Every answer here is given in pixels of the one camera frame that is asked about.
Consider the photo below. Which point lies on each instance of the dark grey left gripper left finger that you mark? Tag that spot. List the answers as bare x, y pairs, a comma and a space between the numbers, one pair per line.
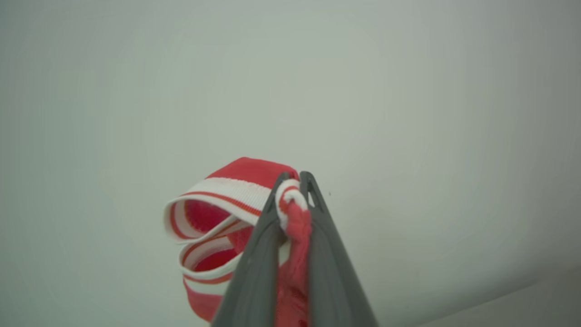
254, 281

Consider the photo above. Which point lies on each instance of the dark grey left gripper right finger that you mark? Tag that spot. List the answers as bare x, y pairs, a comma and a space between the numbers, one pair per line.
331, 281

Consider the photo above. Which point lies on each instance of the red and white jersey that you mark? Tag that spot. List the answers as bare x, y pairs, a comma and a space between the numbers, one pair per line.
236, 190

